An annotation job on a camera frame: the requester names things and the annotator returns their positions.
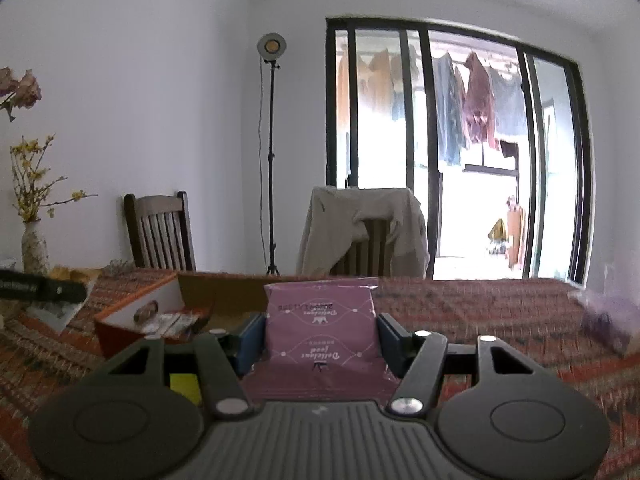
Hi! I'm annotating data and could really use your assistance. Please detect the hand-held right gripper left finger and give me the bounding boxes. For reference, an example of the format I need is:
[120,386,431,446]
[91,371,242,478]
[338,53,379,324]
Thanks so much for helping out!
[95,312,266,420]

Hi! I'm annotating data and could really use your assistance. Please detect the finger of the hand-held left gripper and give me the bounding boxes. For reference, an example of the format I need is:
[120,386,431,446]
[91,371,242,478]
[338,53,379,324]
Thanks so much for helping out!
[47,278,89,307]

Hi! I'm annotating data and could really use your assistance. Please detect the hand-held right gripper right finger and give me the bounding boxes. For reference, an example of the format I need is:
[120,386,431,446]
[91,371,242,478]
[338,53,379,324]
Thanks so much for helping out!
[377,312,538,418]

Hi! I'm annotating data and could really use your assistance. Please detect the orange cardboard box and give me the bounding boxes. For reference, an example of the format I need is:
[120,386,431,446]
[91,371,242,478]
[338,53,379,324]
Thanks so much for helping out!
[94,270,331,406]

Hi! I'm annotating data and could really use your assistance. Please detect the purple snack packet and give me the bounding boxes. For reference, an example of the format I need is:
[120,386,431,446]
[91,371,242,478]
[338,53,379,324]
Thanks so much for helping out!
[239,276,401,408]

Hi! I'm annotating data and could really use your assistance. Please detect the orange yellow crumpled item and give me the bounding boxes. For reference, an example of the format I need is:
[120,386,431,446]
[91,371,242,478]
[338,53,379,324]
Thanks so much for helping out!
[50,266,103,284]

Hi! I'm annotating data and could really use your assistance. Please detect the grey printed card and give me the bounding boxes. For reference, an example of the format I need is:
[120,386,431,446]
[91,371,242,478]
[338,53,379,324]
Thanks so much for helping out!
[25,280,97,334]

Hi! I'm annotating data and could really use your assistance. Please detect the floral ceramic vase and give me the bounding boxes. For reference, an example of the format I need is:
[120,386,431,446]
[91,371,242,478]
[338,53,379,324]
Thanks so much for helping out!
[21,220,50,276]

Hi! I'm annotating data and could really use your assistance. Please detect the clear packet with brown snack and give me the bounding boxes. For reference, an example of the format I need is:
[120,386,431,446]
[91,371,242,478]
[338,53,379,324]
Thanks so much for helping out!
[132,300,162,327]

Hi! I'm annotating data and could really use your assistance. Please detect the yellow snack packet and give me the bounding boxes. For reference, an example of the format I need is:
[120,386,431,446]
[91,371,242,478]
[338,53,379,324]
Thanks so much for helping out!
[169,372,202,406]

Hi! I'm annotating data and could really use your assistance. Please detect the jacket-draped wooden chair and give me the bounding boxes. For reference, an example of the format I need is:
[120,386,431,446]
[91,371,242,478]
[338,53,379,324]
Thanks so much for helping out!
[334,217,392,277]

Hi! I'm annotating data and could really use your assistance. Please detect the yellow flower branches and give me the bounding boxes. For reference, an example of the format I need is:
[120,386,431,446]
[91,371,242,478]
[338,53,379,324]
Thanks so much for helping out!
[11,134,98,223]

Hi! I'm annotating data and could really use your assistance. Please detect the dark wooden chair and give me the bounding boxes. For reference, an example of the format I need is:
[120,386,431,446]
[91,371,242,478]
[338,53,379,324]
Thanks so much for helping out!
[123,191,197,272]

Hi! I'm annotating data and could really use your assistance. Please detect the patterned woven tablecloth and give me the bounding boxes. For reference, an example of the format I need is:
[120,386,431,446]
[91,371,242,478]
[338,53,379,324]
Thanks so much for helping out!
[0,266,640,480]

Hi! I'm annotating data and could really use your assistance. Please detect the beige jacket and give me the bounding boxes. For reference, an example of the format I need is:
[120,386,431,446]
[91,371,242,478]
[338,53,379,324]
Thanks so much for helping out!
[296,186,431,279]

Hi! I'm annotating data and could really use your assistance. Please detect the wooden balcony stand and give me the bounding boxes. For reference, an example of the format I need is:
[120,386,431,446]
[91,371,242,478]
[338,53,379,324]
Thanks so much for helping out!
[505,197,527,269]

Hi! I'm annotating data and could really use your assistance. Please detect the round studio light on stand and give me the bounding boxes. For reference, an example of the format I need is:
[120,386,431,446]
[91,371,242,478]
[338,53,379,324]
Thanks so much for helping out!
[256,32,288,277]

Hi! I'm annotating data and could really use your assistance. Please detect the black-framed sliding glass door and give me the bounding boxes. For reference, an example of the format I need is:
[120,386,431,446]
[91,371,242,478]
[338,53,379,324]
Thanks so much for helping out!
[325,17,598,286]

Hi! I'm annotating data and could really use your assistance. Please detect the pink dried flowers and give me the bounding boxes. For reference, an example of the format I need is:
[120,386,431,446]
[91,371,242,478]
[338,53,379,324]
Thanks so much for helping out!
[0,66,42,123]

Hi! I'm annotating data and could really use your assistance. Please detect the purple tissue pack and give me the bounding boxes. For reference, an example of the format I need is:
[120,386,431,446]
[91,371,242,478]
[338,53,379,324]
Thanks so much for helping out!
[575,255,640,357]

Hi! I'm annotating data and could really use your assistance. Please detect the hanging blue denim garment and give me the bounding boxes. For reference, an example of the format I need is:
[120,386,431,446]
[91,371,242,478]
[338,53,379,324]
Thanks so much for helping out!
[432,52,469,167]

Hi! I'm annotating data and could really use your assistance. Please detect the hanging maroon shirt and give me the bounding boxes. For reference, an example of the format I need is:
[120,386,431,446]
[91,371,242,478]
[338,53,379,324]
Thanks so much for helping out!
[462,52,499,149]

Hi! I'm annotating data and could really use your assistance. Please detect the hanging orange garment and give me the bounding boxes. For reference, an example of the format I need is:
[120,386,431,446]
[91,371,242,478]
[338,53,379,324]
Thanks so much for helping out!
[367,50,395,112]

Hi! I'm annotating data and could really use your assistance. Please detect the hanging grey shirt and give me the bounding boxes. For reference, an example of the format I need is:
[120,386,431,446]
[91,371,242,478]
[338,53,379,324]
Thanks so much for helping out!
[487,67,529,139]

